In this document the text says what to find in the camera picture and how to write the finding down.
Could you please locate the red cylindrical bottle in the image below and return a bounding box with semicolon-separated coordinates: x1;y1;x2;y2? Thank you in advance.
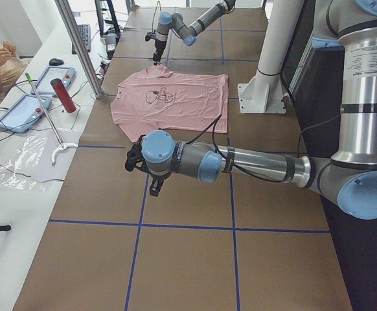
50;78;76;113

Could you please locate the blue teach pendant far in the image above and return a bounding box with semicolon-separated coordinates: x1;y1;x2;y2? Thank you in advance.
30;65;77;96

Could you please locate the blue teach pendant near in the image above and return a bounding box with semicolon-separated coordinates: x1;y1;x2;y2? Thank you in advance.
0;95;44;133

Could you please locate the aluminium frame post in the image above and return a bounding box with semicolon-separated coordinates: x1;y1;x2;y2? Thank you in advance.
54;0;103;98

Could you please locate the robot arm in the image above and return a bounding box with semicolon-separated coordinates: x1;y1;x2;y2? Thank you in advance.
145;1;236;65
134;1;377;220

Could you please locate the pink Snoopy t-shirt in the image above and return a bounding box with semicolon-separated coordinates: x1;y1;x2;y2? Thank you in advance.
111;65;229;142

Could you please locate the black keyboard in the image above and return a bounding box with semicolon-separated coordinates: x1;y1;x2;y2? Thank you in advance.
78;24;91;52

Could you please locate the blue teach pendant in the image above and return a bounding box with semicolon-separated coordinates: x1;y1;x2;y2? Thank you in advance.
30;65;77;96
0;95;44;133

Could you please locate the blue tape line lengthwise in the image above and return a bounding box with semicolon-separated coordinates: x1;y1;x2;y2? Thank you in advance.
219;21;241;311

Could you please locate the blue tape line crosswise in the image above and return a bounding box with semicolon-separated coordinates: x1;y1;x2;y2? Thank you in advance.
49;218;330;234

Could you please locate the black computer mouse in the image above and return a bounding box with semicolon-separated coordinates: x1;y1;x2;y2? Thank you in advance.
49;58;64;66

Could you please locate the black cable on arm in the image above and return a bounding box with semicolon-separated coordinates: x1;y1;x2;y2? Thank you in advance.
188;113;303;184
152;1;163;33

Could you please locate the clear plastic bag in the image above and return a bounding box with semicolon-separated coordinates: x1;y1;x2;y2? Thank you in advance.
0;130;76;191

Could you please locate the black power adapter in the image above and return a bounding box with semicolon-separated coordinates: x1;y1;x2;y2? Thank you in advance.
105;33;117;60

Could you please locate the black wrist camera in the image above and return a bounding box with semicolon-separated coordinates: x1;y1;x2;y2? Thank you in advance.
124;135;149;173
144;32;156;41

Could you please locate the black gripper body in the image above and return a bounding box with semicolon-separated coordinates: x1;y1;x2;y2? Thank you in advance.
152;40;165;65
149;170;171;197

